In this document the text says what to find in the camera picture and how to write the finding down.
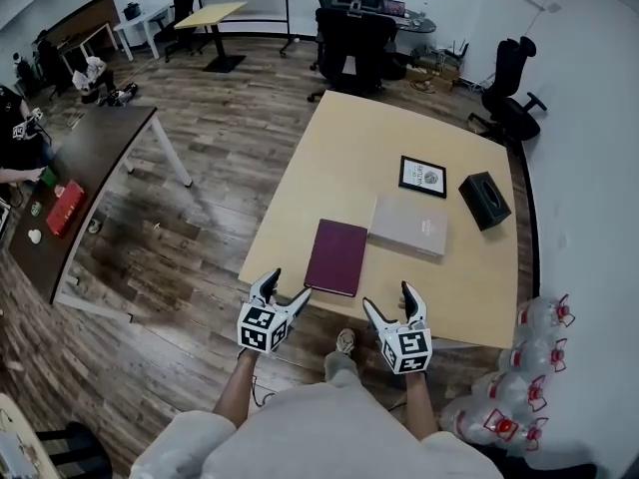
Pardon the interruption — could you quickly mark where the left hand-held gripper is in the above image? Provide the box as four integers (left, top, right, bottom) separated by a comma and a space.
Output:
236, 267, 314, 358

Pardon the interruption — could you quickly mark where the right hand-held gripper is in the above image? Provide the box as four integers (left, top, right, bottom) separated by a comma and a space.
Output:
361, 280, 434, 376

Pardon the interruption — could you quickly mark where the maroon book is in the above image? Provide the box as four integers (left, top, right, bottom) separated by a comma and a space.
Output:
303, 218, 369, 298

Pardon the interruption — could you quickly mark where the beige book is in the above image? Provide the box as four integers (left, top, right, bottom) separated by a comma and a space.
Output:
367, 195, 449, 260

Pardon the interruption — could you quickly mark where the person's right forearm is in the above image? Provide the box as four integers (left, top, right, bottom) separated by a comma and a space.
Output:
401, 371, 440, 443

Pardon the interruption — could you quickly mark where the person's left forearm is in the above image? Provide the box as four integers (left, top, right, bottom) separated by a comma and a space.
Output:
213, 351, 261, 426

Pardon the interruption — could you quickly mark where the person's shoe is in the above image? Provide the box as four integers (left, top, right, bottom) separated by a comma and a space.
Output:
334, 327, 357, 356

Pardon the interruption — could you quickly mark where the person's leg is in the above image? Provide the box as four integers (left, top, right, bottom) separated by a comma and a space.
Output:
323, 349, 361, 393

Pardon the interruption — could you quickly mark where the black framed picture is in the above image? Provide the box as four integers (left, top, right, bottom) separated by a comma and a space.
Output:
397, 155, 448, 200

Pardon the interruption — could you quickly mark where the black tissue box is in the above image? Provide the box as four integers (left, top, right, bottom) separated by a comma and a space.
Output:
457, 171, 513, 233

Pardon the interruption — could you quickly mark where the light wooden table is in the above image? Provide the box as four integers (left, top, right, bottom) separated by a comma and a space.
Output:
238, 90, 520, 351

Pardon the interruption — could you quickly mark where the person's beige clothing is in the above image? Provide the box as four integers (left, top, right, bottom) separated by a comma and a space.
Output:
128, 384, 505, 479

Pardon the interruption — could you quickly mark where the red box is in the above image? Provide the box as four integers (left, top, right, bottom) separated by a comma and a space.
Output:
45, 180, 86, 239

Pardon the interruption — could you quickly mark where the dark brown table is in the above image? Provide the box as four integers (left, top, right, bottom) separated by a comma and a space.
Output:
7, 105, 194, 324

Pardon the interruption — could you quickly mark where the black stool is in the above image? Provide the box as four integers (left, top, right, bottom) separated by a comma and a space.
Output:
34, 420, 114, 479

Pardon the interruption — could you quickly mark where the cardboard box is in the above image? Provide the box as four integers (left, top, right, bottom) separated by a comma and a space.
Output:
411, 42, 463, 82

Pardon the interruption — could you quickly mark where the dark round desk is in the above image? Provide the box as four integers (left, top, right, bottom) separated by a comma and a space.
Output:
383, 7, 438, 82

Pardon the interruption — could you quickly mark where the small yellow table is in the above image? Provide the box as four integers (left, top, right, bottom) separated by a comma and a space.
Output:
173, 1, 250, 74

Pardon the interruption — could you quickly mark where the round beige table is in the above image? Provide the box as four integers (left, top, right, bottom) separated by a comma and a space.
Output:
0, 393, 61, 479

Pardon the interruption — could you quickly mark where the black cable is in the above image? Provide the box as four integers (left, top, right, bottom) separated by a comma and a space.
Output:
249, 374, 276, 408

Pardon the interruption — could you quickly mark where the white frame desk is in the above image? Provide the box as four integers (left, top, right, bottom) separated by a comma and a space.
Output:
59, 20, 121, 69

